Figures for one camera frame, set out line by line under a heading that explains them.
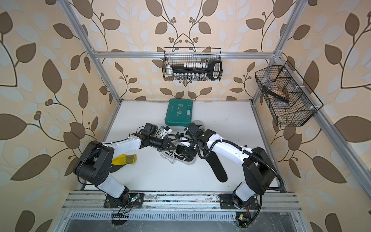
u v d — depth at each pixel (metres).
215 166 0.85
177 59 0.93
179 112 1.07
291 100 0.74
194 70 0.84
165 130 0.84
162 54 0.91
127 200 0.70
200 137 0.63
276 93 0.75
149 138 0.74
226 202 0.73
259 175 0.43
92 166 0.46
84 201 0.76
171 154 0.85
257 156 0.44
